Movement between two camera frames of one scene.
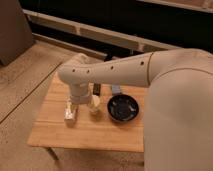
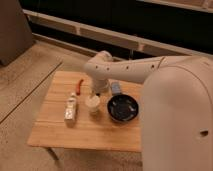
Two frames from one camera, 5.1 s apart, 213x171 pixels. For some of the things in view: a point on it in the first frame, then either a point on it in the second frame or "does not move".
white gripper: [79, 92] to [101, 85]
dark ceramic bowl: [122, 107] does not move
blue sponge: [115, 89] does not move
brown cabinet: [16, 37] does not move
